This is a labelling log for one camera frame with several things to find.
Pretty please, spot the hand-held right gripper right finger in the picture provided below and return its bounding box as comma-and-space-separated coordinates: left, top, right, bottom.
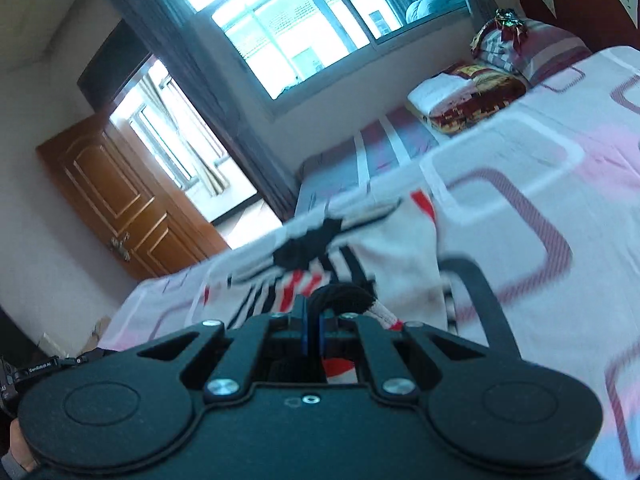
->
318, 310, 494, 401

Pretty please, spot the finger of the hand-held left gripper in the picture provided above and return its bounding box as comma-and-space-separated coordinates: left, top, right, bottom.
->
60, 347, 121, 367

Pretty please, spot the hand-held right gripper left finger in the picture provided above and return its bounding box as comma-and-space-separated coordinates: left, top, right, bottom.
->
136, 296, 308, 404

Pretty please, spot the striped knit sweater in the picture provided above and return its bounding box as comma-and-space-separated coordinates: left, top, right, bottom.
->
200, 191, 457, 377

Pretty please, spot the person's left hand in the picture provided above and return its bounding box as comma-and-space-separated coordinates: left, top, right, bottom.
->
7, 417, 42, 475

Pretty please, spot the grey red striped mattress cover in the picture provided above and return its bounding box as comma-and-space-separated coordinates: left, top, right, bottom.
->
294, 105, 442, 222

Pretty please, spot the brown wooden door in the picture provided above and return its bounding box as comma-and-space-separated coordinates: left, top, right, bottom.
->
35, 112, 232, 282

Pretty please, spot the balcony window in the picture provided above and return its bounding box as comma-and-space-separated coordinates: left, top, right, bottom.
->
107, 57, 227, 192

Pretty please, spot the bed with patterned sheet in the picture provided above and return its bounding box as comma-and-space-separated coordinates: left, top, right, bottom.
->
97, 45, 640, 480

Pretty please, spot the white folded towel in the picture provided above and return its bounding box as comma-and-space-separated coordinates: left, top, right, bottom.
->
407, 76, 477, 117

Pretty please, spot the large window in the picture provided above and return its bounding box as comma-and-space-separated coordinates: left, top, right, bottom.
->
169, 0, 477, 117

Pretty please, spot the blue quilt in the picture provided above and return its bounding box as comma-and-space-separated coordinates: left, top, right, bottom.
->
404, 0, 469, 24

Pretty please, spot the small bag on pillow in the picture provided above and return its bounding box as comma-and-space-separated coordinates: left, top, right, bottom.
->
492, 7, 530, 51

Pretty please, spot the striped pillow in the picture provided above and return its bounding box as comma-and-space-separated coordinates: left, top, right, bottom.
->
472, 17, 594, 87

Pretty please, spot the red scalloped headboard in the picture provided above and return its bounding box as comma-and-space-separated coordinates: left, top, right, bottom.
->
519, 0, 640, 54

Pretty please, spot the metal door handle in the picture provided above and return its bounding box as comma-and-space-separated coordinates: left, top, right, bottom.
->
109, 233, 134, 262

